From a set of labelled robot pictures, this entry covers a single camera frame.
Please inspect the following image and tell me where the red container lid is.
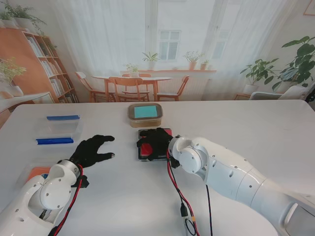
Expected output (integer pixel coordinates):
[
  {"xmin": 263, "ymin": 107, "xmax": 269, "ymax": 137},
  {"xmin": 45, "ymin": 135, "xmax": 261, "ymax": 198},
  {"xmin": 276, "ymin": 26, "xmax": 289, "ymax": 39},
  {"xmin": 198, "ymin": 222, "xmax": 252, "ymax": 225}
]
[{"xmin": 139, "ymin": 128, "xmax": 173, "ymax": 158}]

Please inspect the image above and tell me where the left arm red black cable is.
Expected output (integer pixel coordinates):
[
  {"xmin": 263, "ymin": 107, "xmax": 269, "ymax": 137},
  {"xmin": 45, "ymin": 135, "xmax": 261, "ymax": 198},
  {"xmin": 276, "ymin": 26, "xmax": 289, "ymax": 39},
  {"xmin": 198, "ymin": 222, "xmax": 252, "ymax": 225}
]
[{"xmin": 48, "ymin": 164, "xmax": 90, "ymax": 236}]

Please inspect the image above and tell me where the arm red black cable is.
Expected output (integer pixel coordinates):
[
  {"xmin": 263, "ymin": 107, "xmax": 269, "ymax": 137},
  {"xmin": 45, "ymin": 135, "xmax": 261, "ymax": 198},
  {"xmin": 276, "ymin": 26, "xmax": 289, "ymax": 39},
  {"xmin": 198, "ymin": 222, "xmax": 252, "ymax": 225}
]
[
  {"xmin": 48, "ymin": 164, "xmax": 90, "ymax": 236},
  {"xmin": 166, "ymin": 149, "xmax": 214, "ymax": 236}
]

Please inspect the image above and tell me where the printed room scene backdrop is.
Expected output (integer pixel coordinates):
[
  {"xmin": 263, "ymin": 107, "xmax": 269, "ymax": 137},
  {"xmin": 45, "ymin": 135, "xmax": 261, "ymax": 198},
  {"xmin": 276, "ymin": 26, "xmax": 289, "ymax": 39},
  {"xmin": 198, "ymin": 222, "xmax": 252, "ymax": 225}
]
[{"xmin": 0, "ymin": 0, "xmax": 315, "ymax": 130}]

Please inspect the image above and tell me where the clear lid with orange label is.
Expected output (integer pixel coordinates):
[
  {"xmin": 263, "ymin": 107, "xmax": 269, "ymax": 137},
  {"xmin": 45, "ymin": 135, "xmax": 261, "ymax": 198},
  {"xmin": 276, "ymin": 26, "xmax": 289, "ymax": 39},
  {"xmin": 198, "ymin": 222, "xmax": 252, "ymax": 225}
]
[{"xmin": 16, "ymin": 162, "xmax": 53, "ymax": 187}]

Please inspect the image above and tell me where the clear container with blue clips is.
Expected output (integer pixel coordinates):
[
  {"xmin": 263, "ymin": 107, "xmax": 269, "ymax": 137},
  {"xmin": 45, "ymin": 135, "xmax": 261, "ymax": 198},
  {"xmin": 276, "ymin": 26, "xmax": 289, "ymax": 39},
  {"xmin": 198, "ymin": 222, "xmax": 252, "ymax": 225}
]
[{"xmin": 35, "ymin": 115, "xmax": 84, "ymax": 147}]

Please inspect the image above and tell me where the right arm red black cable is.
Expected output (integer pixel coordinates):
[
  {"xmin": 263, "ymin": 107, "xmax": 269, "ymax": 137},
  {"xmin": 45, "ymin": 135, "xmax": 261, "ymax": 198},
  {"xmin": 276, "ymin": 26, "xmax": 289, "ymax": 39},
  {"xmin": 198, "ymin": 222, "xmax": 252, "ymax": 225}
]
[{"xmin": 166, "ymin": 149, "xmax": 214, "ymax": 236}]

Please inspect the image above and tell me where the black equipment piece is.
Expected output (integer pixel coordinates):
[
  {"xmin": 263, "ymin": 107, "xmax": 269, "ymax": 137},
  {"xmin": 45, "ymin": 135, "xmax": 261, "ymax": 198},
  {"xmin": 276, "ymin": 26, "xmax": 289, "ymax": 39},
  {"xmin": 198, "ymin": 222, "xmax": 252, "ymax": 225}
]
[{"xmin": 304, "ymin": 85, "xmax": 315, "ymax": 104}]

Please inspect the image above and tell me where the clear lid with teal label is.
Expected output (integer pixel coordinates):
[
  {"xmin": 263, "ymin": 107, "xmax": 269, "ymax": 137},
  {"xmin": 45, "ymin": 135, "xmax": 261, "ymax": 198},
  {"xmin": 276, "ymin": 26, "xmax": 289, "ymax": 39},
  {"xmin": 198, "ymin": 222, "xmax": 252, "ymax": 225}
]
[{"xmin": 127, "ymin": 103, "xmax": 164, "ymax": 121}]

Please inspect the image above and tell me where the black plastic tray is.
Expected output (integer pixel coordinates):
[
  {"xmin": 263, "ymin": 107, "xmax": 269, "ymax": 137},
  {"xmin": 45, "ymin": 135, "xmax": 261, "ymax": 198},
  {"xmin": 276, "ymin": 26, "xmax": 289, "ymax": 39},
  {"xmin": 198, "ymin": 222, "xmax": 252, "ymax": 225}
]
[{"xmin": 136, "ymin": 127, "xmax": 173, "ymax": 163}]

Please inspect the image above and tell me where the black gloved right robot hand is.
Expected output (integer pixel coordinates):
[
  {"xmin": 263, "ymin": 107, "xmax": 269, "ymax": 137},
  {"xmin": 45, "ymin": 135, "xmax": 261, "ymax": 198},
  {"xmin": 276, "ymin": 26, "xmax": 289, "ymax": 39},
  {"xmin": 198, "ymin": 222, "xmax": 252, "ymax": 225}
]
[{"xmin": 136, "ymin": 127, "xmax": 175, "ymax": 162}]

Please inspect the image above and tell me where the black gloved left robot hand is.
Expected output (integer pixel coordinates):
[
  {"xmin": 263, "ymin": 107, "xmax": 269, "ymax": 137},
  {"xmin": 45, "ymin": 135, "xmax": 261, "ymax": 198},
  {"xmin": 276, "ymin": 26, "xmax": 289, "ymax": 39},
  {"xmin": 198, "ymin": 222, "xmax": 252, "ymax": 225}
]
[{"xmin": 69, "ymin": 134, "xmax": 116, "ymax": 170}]

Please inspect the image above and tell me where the brown paper food container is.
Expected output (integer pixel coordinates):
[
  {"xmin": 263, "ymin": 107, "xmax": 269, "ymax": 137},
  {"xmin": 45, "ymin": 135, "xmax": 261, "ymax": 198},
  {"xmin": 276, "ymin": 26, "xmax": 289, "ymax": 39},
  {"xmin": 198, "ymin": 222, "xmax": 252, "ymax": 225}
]
[{"xmin": 127, "ymin": 103, "xmax": 164, "ymax": 129}]

